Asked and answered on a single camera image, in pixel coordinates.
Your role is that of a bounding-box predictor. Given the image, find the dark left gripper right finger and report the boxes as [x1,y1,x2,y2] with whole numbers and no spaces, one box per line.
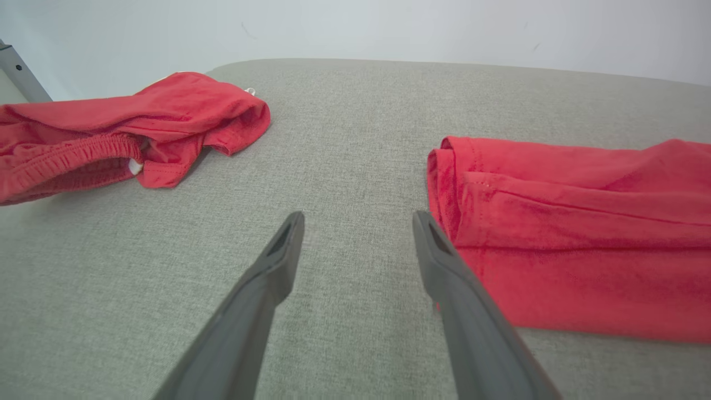
[412,210,563,400]

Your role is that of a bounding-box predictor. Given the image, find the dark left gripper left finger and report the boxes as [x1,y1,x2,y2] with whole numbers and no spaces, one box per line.
[153,211,306,400]

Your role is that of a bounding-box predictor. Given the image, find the red white printed jersey shirt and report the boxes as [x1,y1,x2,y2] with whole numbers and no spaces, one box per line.
[427,135,711,344]

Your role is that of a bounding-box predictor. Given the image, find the red shorts with white stripes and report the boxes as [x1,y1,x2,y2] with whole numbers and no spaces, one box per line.
[0,71,272,206]

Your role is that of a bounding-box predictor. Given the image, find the grey fabric sofa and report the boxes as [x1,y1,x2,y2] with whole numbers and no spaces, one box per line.
[0,58,711,400]

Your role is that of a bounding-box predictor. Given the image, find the grey metal frame bar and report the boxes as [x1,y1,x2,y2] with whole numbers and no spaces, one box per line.
[0,39,53,103]

